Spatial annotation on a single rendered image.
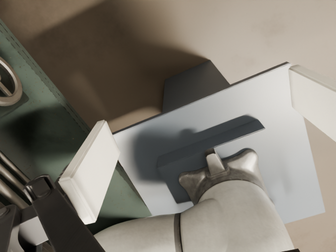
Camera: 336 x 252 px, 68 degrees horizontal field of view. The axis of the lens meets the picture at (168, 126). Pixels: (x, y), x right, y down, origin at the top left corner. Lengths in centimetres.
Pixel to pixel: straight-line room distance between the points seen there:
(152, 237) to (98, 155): 32
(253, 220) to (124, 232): 22
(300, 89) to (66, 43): 127
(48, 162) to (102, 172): 82
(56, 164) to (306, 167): 78
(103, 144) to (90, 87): 122
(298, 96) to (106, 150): 13
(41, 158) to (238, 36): 101
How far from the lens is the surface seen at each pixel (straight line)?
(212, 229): 44
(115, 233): 49
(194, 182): 57
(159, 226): 47
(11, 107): 74
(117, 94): 136
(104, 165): 16
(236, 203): 47
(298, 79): 17
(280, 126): 62
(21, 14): 145
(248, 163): 56
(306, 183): 74
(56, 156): 94
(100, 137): 17
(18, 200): 75
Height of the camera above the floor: 127
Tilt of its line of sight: 65 degrees down
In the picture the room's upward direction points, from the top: 178 degrees counter-clockwise
